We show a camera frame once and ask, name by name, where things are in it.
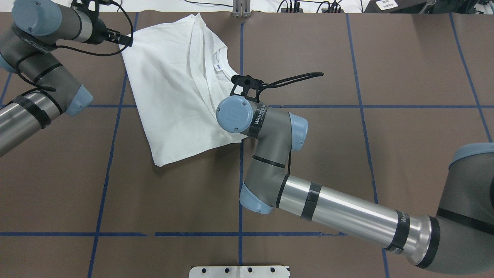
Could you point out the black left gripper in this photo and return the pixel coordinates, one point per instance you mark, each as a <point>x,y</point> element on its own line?
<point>99,33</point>

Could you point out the white long-sleeve printed shirt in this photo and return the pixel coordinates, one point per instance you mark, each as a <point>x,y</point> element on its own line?
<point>179,73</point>

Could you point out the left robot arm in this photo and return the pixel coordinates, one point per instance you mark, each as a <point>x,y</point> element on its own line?
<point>26,50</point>

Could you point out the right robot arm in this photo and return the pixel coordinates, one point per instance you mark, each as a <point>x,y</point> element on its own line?
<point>457,240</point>

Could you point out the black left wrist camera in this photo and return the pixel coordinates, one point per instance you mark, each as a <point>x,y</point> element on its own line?
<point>90,7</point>

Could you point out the aluminium frame post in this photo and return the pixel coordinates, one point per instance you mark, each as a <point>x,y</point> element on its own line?
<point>241,8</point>

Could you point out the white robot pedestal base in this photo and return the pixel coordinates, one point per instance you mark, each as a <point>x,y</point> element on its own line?
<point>263,271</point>

